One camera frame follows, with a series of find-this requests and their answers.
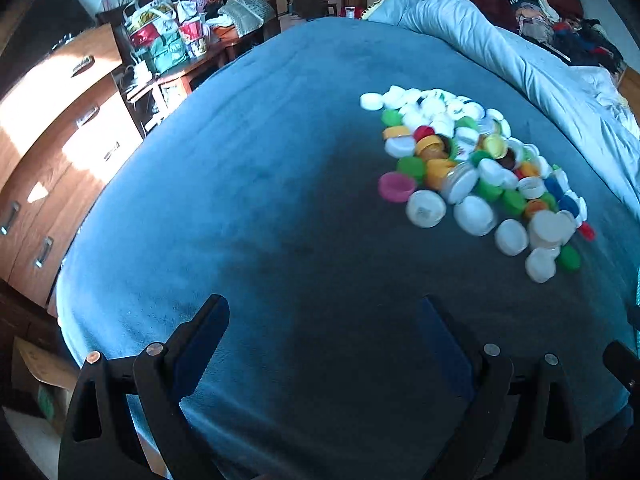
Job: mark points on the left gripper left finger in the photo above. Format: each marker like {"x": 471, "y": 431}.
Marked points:
{"x": 192, "y": 345}

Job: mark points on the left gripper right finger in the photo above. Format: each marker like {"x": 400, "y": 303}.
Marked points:
{"x": 453, "y": 346}

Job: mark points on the white cap with QR code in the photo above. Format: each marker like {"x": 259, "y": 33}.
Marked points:
{"x": 425, "y": 209}

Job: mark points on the cardboard box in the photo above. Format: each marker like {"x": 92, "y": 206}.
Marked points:
{"x": 48, "y": 379}

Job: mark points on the red cap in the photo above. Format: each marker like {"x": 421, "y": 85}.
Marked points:
{"x": 587, "y": 232}

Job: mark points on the pink cap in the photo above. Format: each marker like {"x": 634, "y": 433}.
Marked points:
{"x": 396, "y": 187}

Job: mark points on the green cap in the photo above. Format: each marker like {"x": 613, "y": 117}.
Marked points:
{"x": 412, "y": 166}

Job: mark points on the wooden drawer dresser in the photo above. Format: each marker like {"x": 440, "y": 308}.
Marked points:
{"x": 65, "y": 132}

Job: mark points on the light blue duvet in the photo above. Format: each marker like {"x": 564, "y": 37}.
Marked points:
{"x": 581, "y": 101}

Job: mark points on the pile of clothes and bags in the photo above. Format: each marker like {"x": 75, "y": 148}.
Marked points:
{"x": 164, "y": 33}

